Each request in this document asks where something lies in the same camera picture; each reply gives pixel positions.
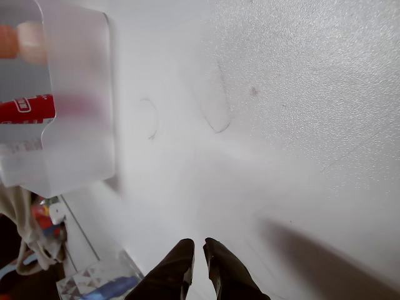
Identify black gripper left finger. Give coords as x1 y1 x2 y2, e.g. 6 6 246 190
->
124 238 196 300

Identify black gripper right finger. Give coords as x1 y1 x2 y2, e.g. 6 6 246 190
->
202 237 271 300

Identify blue round hair brush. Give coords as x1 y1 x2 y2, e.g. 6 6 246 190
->
82 274 140 300

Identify clear acrylic organizer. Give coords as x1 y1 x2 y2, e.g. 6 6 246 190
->
55 258 145 300

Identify white neighbouring table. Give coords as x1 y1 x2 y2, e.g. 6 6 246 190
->
59 194 104 282

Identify beige cloth bag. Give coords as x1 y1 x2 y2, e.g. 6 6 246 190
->
0 182 65 276

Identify red cosmetic tube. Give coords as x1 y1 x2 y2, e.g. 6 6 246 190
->
0 92 106 126

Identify frosted plastic tray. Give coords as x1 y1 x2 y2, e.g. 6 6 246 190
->
0 0 117 199

